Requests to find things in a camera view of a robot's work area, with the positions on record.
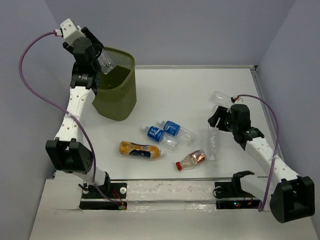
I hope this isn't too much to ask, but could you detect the orange label bottle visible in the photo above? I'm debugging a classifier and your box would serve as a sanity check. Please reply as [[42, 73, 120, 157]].
[[119, 141, 164, 159]]

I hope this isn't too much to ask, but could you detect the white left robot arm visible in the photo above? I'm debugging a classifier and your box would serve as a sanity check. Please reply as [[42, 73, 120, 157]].
[[45, 23, 111, 198]]

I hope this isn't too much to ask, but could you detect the red cap crushed bottle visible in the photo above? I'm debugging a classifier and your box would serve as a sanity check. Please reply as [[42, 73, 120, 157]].
[[175, 149, 207, 171]]

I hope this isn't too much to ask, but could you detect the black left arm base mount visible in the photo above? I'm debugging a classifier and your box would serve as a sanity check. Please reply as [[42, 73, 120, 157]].
[[78, 179, 128, 211]]

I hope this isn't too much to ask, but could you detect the clear bottle no label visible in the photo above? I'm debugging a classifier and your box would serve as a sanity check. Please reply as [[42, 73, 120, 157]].
[[211, 91, 234, 108]]

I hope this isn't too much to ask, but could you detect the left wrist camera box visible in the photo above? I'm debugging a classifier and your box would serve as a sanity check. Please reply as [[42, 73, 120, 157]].
[[60, 18, 85, 46]]

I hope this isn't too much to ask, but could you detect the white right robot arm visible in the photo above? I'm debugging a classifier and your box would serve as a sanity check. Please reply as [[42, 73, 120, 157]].
[[208, 104, 315, 223]]

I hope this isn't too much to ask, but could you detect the green mesh waste bin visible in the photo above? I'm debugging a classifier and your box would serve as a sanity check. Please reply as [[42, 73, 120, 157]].
[[92, 47, 137, 121]]

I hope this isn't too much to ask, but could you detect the clear tall bottle white cap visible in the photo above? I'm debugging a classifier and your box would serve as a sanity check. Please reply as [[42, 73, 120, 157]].
[[207, 125, 218, 161]]

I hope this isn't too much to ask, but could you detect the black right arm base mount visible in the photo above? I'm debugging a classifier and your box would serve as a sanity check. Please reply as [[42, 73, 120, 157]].
[[212, 170, 260, 210]]

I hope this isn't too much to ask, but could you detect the blue label bottle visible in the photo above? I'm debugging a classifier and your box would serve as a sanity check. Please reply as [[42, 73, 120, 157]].
[[142, 125, 179, 151], [97, 49, 117, 75], [157, 120, 196, 145]]

